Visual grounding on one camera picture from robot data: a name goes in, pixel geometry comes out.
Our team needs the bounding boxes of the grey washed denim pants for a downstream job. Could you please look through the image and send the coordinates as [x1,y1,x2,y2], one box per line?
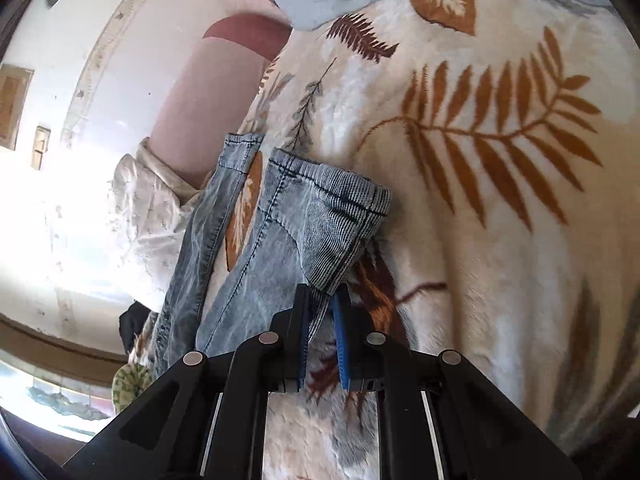
[153,133,392,377]

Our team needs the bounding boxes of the green white patterned quilt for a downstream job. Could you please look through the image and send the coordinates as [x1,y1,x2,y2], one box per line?
[112,363,153,415]

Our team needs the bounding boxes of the black garment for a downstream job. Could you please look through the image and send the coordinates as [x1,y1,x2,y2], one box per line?
[118,301,151,354]

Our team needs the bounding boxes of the white patterned pillow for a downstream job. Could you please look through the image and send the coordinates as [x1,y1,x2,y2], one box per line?
[112,139,201,312]

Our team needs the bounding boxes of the cream leaf pattern blanket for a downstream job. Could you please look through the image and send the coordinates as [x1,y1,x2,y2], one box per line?
[205,0,639,479]

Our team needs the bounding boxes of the beige wall light switch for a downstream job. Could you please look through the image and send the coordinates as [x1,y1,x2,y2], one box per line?
[32,126,51,170]

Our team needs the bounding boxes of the beige wall panel plate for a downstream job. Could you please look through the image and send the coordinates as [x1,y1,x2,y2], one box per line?
[0,64,34,151]

